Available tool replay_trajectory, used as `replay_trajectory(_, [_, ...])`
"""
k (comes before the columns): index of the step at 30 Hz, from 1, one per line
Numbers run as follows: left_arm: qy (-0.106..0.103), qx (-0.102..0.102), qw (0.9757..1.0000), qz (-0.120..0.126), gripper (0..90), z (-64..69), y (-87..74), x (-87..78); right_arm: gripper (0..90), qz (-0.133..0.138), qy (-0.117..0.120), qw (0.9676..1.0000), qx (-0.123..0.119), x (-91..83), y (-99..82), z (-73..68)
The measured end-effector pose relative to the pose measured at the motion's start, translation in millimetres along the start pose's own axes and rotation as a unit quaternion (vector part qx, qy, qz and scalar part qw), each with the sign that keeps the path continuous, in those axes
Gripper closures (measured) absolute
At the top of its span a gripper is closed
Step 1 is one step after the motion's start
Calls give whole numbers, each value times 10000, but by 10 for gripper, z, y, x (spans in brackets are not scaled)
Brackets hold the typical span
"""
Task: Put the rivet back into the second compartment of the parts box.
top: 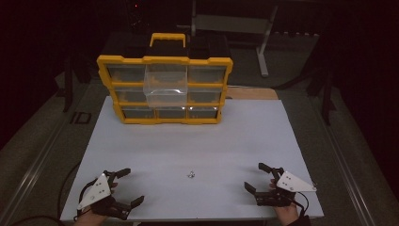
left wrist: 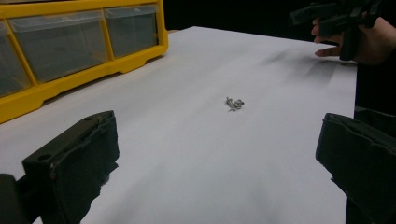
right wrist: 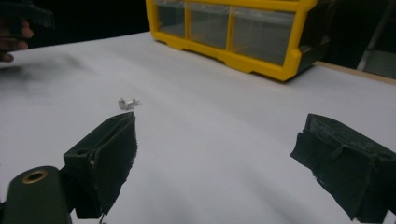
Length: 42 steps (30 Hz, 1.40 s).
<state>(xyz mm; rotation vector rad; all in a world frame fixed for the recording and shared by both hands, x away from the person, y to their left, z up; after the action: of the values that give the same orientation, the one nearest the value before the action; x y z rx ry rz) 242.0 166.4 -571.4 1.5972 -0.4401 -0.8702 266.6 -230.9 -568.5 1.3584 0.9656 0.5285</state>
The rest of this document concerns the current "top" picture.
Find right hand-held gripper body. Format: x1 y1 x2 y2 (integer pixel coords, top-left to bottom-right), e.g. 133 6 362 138
253 169 318 209

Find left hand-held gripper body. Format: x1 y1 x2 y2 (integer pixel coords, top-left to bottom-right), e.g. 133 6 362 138
74 170 133 221

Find clear plastic drawer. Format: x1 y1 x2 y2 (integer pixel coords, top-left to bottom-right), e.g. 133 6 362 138
142 64 189 108

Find yellow black organizer case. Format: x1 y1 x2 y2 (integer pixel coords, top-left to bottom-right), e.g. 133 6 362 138
96 32 234 125

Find person's left hand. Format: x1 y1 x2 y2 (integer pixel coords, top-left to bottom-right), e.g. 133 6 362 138
73 181 119 226

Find person's right hand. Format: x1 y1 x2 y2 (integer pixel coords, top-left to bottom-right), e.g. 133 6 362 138
268 178 300 226

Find brown wooden board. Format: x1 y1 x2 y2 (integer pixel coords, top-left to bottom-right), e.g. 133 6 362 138
226 87 279 101

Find dark metal stand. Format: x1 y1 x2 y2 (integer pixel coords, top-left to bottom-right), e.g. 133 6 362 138
305 69 337 126
56 55 76 113

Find closed clear organizer drawers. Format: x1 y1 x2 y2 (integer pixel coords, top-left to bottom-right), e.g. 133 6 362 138
105 63 228 121

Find grey metal stand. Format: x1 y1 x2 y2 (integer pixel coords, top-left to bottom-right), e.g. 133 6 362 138
177 0 279 78

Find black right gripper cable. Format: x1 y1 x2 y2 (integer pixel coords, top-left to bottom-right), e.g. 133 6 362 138
294 190 311 218

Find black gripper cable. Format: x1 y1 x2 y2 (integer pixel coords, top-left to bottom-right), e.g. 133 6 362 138
294 190 311 218
8 161 83 226

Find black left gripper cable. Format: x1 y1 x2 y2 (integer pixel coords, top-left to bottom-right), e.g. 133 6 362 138
8 161 83 226

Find metal floor rail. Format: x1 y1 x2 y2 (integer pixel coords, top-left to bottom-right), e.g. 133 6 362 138
309 93 375 226
0 116 74 226

